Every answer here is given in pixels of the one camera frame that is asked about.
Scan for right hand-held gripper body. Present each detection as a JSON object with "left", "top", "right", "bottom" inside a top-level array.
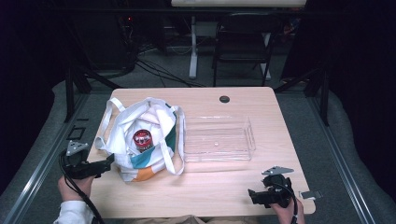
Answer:
[{"left": 255, "top": 165, "right": 295, "bottom": 209}]

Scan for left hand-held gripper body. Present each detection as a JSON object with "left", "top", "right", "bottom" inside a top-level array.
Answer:
[{"left": 59, "top": 140, "right": 110, "bottom": 180}]

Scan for red can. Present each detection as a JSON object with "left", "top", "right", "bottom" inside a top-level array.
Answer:
[{"left": 133, "top": 129, "right": 154, "bottom": 153}]

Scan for white teal orange tote bag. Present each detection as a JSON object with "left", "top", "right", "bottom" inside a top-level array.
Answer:
[{"left": 94, "top": 96, "right": 187, "bottom": 183}]

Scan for clear plastic tray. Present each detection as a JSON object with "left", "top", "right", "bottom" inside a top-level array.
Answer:
[{"left": 183, "top": 115, "right": 257, "bottom": 163}]

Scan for person's left hand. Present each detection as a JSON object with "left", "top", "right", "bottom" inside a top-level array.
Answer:
[{"left": 57, "top": 173, "right": 95, "bottom": 203}]

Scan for person's right hand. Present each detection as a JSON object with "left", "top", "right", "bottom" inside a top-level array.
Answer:
[{"left": 270, "top": 199, "right": 306, "bottom": 224}]

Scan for black metal stand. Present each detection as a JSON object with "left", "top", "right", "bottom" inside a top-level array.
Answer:
[
  {"left": 63, "top": 59, "right": 123, "bottom": 123},
  {"left": 274, "top": 63, "right": 331, "bottom": 127}
]

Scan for white desk leg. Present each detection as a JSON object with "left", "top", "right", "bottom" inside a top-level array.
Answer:
[{"left": 189, "top": 15, "right": 199, "bottom": 79}]

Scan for black chair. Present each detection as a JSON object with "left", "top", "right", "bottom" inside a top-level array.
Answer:
[{"left": 212, "top": 12, "right": 283, "bottom": 88}]

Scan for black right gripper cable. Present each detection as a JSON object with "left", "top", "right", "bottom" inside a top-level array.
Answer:
[{"left": 274, "top": 182, "right": 299, "bottom": 224}]

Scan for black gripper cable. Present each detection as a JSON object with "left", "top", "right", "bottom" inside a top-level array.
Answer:
[
  {"left": 274, "top": 182, "right": 299, "bottom": 224},
  {"left": 59, "top": 153, "right": 106, "bottom": 224}
]

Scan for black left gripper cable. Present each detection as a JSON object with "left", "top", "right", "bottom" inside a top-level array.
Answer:
[{"left": 59, "top": 153, "right": 106, "bottom": 224}]

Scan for grey metal bracket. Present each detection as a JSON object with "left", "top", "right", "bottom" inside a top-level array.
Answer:
[{"left": 299, "top": 189, "right": 323, "bottom": 201}]

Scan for black square floor frame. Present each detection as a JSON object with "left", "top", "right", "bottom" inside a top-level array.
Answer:
[{"left": 66, "top": 125, "right": 87, "bottom": 141}]

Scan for aluminium floor rail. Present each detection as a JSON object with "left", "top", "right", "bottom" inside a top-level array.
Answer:
[
  {"left": 306, "top": 92, "right": 377, "bottom": 224},
  {"left": 2, "top": 92, "right": 92, "bottom": 224}
]

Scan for black floor cables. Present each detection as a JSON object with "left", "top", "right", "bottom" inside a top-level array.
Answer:
[{"left": 118, "top": 43, "right": 206, "bottom": 89}]

